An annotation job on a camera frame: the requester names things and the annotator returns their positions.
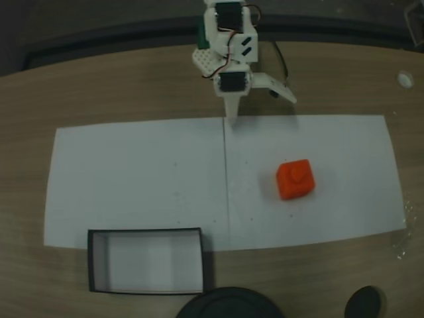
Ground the small white round cap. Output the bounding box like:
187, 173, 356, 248
397, 70, 414, 89

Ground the green table clamp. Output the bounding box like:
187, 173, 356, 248
197, 25, 211, 50

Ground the black camera cable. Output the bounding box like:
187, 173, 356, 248
270, 41, 290, 87

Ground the dark brown open box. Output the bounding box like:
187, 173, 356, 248
87, 227, 205, 296

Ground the white paper sheet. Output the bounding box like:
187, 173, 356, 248
222, 114, 408, 251
44, 117, 231, 251

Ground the round table cable hole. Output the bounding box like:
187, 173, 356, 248
344, 286, 388, 318

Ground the grey desk partition panel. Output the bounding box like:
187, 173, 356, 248
21, 15, 424, 71

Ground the orange cube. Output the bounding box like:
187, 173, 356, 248
276, 158, 317, 201

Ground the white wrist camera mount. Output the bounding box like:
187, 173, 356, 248
251, 70, 298, 104

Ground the black round-base stand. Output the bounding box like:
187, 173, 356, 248
174, 286, 285, 318

